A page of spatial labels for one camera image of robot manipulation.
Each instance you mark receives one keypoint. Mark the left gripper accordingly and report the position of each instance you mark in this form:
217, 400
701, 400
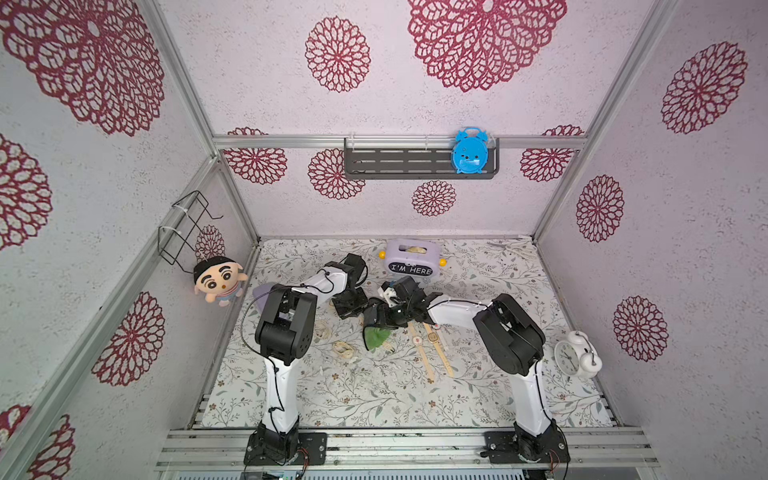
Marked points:
344, 313

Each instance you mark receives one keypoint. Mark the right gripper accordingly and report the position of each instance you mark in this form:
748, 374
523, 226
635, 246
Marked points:
384, 312

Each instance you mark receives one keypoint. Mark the beige watch long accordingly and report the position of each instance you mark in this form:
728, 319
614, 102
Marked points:
435, 341
419, 344

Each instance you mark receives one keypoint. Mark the green cleaning cloth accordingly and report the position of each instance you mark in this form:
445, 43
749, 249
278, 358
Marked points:
374, 337

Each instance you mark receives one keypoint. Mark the beige watch top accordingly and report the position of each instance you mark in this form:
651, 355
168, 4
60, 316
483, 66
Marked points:
344, 350

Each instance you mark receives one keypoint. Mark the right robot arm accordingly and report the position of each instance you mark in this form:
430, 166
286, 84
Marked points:
513, 340

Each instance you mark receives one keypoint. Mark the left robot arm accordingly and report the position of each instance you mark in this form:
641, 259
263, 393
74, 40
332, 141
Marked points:
284, 334

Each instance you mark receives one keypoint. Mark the purple tissue box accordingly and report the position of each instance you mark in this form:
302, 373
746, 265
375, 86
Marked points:
411, 257

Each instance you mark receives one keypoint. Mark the purple pad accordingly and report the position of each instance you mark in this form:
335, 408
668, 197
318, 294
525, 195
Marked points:
260, 295

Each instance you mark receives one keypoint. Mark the cartoon boy plush doll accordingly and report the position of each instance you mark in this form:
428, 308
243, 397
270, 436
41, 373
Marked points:
220, 279

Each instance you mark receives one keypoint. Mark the blue alarm clock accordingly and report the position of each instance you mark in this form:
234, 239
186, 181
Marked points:
470, 152

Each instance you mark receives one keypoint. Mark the grey wall shelf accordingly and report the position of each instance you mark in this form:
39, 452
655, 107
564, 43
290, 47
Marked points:
395, 163

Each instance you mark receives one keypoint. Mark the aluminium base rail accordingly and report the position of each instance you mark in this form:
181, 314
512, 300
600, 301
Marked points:
410, 448

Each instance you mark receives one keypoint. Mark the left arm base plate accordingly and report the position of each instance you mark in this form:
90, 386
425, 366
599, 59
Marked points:
267, 448

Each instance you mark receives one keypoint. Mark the black wire rack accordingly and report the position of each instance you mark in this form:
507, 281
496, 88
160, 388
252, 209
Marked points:
173, 240

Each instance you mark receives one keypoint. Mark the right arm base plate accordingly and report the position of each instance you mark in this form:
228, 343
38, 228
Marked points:
511, 447

